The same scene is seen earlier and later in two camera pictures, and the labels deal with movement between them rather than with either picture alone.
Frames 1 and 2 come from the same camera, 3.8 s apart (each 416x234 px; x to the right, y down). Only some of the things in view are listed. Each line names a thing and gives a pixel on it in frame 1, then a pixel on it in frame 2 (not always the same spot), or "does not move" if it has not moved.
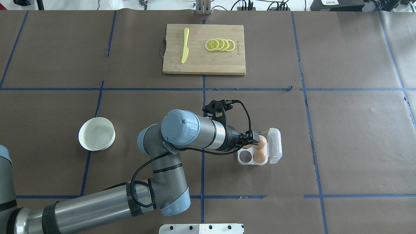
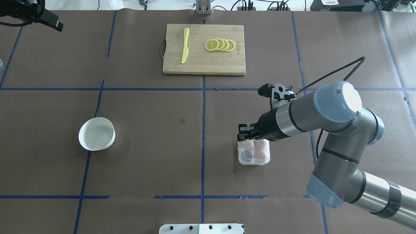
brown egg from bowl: [249, 146] does not move
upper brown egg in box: [262, 143] does not move
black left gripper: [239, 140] -> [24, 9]
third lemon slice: [226, 45] does not move
